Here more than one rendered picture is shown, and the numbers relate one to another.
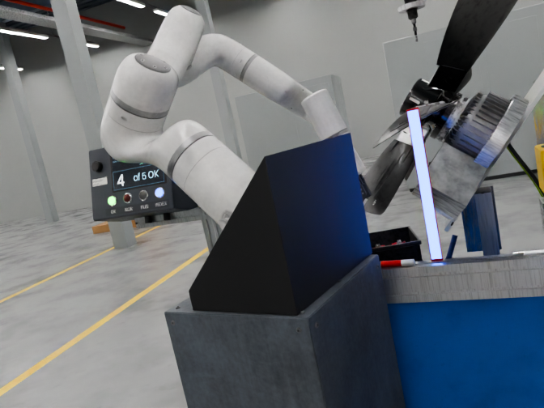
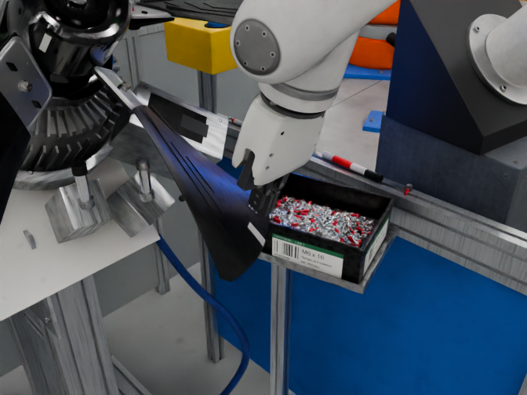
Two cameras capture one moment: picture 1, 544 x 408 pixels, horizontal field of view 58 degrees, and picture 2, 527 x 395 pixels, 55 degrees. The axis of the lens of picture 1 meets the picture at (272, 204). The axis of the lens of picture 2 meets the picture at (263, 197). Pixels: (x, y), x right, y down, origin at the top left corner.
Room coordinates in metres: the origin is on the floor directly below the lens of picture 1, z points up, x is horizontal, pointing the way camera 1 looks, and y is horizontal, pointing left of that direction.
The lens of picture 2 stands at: (1.93, -0.08, 1.32)
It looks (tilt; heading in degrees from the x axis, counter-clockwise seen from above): 31 degrees down; 200
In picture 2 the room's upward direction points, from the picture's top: straight up
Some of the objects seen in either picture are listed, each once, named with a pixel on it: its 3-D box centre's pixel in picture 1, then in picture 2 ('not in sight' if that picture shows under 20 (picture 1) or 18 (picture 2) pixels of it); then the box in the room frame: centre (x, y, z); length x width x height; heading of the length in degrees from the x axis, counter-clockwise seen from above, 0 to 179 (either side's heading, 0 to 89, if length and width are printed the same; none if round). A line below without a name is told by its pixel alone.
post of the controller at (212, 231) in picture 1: (214, 243); not in sight; (1.23, 0.16, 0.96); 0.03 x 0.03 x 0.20; 66
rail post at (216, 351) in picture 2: not in sight; (209, 262); (0.88, -0.62, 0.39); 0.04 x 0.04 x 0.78; 66
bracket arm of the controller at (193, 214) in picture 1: (174, 217); not in sight; (1.27, 0.26, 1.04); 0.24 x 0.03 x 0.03; 66
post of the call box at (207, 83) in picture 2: not in sight; (207, 88); (0.90, -0.59, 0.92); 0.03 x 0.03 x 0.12; 66
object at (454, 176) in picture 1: (449, 180); (165, 136); (1.29, -0.48, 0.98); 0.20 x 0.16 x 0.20; 66
